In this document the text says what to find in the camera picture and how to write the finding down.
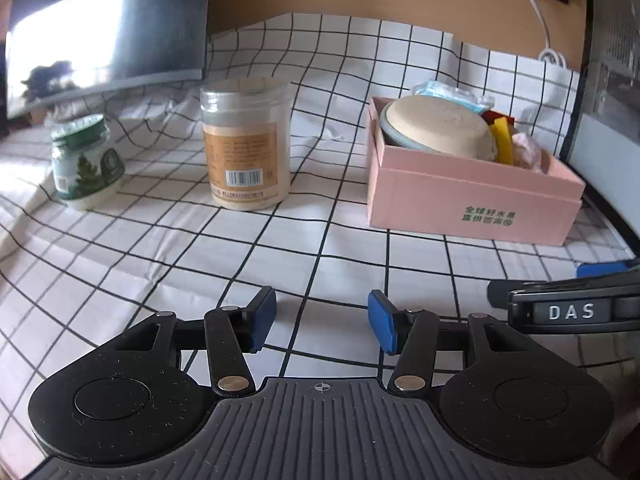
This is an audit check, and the blue face mask pack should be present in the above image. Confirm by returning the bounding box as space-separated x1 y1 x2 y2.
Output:
411 80 496 114

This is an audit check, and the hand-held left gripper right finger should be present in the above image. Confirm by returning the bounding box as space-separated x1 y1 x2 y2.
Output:
367 289 534 397

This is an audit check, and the green lid glass jar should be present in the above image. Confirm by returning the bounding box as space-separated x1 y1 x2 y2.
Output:
50 114 126 211

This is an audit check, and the grey computer case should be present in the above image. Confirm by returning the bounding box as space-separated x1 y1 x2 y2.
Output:
560 0 640 261

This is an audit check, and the yellow cloth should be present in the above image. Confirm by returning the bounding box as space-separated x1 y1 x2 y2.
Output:
487 116 516 165

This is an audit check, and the beige lid plastic jar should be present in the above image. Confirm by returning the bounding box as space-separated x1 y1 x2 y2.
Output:
200 77 296 209

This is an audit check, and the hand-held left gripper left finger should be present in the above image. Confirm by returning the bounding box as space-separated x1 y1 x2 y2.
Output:
117 286 278 397

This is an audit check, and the white checkered tablecloth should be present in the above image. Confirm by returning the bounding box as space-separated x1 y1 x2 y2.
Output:
0 12 640 461

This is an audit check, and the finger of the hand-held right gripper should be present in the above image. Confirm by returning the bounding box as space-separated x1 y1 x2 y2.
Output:
576 259 640 281
487 269 640 308

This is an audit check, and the beige lidded bowl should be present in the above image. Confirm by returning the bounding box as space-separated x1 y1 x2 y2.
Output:
379 95 499 162

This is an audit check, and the pink soft cloth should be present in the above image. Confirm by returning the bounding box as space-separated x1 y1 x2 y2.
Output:
510 131 554 174

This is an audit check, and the dark computer monitor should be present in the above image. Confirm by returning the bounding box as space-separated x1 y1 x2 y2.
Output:
5 0 214 121

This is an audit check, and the white cable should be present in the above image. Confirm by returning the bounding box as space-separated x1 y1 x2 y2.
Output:
500 0 569 69

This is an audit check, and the pink cardboard box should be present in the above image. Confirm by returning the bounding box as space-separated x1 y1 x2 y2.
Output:
366 96 587 248

